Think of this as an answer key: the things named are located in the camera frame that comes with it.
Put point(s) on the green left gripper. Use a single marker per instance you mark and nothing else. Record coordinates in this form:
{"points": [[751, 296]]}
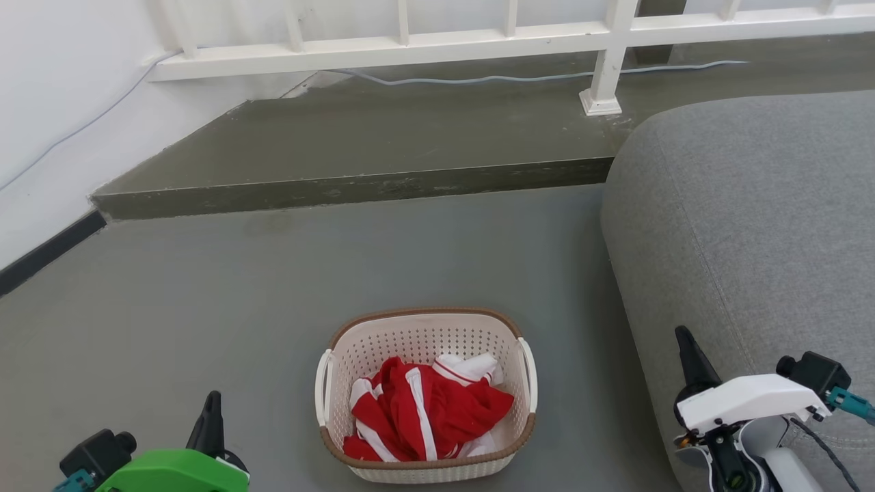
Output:
{"points": [[171, 473]]}

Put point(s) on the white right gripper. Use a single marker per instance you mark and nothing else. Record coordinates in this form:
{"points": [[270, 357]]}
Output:
{"points": [[745, 403]]}

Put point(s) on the cream perforated plastic laundry basket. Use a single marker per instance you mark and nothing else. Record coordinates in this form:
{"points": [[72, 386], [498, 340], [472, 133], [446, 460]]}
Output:
{"points": [[417, 338]]}

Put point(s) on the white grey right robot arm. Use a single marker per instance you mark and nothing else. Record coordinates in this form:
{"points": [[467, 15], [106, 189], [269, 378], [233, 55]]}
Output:
{"points": [[772, 465]]}

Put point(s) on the grey fabric sofa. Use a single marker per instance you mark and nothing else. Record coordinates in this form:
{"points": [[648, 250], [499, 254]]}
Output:
{"points": [[752, 219]]}

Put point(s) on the red and white garment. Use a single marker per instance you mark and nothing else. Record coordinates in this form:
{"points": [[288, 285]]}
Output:
{"points": [[431, 413]]}

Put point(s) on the black baseboard strip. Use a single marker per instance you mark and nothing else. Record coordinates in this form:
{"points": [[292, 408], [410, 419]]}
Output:
{"points": [[48, 254]]}

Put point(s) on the raised concrete step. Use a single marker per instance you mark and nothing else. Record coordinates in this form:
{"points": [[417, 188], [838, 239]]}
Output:
{"points": [[410, 137]]}

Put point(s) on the white wooden railing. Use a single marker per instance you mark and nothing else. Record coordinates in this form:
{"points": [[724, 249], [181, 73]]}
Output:
{"points": [[410, 48]]}

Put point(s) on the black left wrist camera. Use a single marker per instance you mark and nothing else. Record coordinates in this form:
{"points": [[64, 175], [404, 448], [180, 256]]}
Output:
{"points": [[96, 452]]}

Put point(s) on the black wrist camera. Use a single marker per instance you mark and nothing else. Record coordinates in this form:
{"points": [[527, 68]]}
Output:
{"points": [[817, 372], [96, 452]]}

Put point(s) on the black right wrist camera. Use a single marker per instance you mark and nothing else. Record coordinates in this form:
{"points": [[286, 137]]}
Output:
{"points": [[817, 372]]}

